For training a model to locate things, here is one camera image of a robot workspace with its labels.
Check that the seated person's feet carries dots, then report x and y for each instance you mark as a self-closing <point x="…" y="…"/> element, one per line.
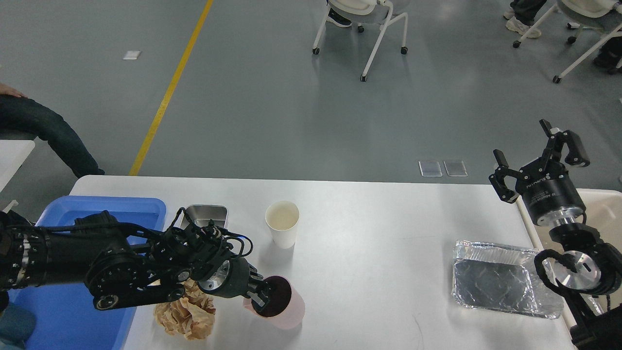
<point x="521" y="14"/>

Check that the white chair centre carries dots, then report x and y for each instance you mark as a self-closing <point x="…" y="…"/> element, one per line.
<point x="361" y="12"/>

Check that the crumpled brown paper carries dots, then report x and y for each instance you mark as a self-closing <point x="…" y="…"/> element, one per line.
<point x="192" y="316"/>

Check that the white floor label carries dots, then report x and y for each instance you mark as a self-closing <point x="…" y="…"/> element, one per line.
<point x="131" y="55"/>

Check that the blue plastic tray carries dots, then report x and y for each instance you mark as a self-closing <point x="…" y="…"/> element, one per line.
<point x="65" y="318"/>

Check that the stainless steel rectangular container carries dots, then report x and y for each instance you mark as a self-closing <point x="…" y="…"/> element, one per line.
<point x="201" y="214"/>

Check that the person in dark jeans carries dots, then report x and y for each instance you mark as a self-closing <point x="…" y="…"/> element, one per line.
<point x="21" y="114"/>

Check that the pink mug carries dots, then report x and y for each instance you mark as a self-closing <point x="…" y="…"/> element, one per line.
<point x="285" y="308"/>

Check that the floor outlet cover right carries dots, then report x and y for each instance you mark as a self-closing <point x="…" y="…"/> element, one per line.
<point x="455" y="168"/>

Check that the white chair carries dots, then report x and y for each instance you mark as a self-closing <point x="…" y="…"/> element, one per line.
<point x="601" y="16"/>
<point x="361" y="12"/>

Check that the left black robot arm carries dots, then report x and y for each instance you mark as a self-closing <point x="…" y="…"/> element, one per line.
<point x="126" y="265"/>

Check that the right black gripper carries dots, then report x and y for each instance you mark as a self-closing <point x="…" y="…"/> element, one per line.
<point x="547" y="190"/>

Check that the floor outlet cover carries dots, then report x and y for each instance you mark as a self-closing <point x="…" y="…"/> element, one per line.
<point x="430" y="168"/>
<point x="455" y="168"/>

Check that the white paper cup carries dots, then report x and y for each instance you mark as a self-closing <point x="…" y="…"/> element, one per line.
<point x="282" y="219"/>

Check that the white chair right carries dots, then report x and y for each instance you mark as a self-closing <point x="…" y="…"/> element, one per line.
<point x="601" y="16"/>

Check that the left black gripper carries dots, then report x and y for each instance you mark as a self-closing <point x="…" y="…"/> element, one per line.
<point x="238" y="278"/>

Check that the beige plastic bin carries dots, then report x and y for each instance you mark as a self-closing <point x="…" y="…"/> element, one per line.
<point x="604" y="210"/>

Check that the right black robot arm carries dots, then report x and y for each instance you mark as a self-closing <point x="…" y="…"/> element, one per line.
<point x="587" y="266"/>

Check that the aluminium foil tray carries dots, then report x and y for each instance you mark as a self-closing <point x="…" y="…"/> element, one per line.
<point x="501" y="278"/>

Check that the floor outlet cover left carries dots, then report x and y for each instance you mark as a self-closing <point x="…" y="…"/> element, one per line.
<point x="430" y="168"/>

